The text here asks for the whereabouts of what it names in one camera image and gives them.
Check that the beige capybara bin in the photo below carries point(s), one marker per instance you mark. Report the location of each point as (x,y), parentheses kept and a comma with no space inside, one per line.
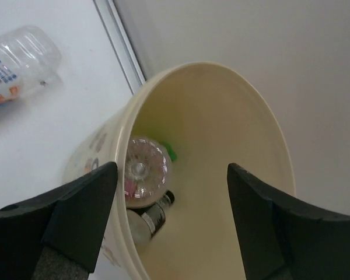
(211,117)

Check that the small black label bottle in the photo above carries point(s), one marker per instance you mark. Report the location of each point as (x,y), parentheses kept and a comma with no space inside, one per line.
(145,223)

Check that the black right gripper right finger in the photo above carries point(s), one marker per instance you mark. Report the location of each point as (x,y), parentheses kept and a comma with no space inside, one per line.
(282,237)

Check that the red white label bottle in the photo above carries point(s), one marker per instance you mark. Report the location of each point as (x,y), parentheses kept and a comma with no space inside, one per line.
(147,172)

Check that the green plastic bottle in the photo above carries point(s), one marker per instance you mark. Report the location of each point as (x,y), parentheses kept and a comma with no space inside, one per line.
(170,151)

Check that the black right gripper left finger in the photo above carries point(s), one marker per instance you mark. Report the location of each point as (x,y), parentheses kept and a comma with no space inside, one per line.
(58,234)

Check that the blue orange label bottle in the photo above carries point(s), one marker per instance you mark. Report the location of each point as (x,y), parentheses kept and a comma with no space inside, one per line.
(29,59)

